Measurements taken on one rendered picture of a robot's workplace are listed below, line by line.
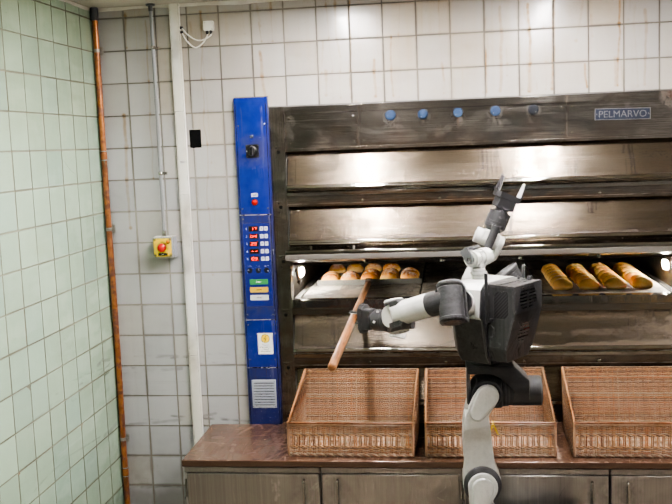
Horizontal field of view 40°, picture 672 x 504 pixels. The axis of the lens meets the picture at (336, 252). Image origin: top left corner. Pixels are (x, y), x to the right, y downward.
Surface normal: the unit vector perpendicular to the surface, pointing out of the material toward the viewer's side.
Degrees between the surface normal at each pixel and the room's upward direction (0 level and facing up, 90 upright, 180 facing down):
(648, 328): 70
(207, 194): 90
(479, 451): 90
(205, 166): 90
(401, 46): 90
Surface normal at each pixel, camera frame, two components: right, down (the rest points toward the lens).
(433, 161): -0.13, -0.22
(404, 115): -0.12, 0.12
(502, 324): -0.65, 0.11
